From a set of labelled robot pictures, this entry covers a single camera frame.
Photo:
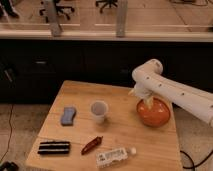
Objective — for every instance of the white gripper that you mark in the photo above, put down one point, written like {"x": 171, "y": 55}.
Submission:
{"x": 140, "y": 91}

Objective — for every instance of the yellowish spoon tool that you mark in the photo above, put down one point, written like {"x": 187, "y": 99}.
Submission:
{"x": 149, "y": 102}

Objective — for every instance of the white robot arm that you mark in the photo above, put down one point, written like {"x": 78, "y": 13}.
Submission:
{"x": 149, "y": 81}

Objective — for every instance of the orange bowl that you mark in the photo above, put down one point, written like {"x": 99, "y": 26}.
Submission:
{"x": 156, "y": 116}

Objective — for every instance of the white paper cup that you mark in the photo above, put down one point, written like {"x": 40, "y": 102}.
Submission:
{"x": 99, "y": 111}

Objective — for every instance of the red chip bag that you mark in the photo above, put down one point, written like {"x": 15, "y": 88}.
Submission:
{"x": 92, "y": 144}

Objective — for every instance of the blue sponge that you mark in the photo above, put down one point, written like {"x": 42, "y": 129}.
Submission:
{"x": 68, "y": 116}

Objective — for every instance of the clear plastic bottle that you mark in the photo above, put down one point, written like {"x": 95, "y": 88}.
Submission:
{"x": 107, "y": 158}

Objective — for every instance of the right office chair base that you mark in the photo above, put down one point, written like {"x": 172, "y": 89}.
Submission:
{"x": 110, "y": 3}

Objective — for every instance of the office chair base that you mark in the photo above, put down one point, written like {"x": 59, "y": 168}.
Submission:
{"x": 110, "y": 3}
{"x": 59, "y": 9}

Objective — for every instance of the black cabinet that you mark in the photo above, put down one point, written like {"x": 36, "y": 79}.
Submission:
{"x": 32, "y": 71}

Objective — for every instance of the black ridged block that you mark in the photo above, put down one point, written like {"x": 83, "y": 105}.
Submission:
{"x": 54, "y": 147}

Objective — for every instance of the left office chair base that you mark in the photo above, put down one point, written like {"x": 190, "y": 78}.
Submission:
{"x": 59, "y": 9}

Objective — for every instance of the black object on floor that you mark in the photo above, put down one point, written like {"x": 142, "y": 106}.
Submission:
{"x": 9, "y": 166}

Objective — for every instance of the right grey post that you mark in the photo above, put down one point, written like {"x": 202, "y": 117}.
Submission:
{"x": 121, "y": 18}

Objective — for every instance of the grey post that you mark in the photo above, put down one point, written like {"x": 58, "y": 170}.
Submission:
{"x": 121, "y": 18}
{"x": 52, "y": 17}

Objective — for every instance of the left grey post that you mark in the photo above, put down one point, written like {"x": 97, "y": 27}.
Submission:
{"x": 52, "y": 17}

